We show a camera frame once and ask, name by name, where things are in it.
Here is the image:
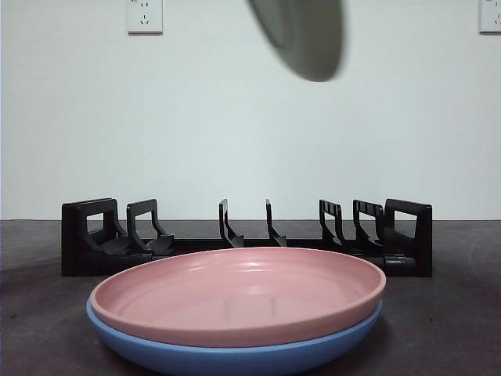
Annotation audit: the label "pink plate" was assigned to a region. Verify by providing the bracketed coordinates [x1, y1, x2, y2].
[89, 246, 388, 349]

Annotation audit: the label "pale green plate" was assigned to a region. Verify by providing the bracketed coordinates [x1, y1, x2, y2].
[247, 0, 350, 84]

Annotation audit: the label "blue plate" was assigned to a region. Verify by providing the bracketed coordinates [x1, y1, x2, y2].
[85, 296, 384, 376]

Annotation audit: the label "black plastic dish rack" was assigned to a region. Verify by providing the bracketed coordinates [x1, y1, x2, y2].
[61, 197, 434, 280]

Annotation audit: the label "white wall socket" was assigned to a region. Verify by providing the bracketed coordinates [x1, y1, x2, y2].
[479, 0, 501, 35]
[127, 0, 164, 35]

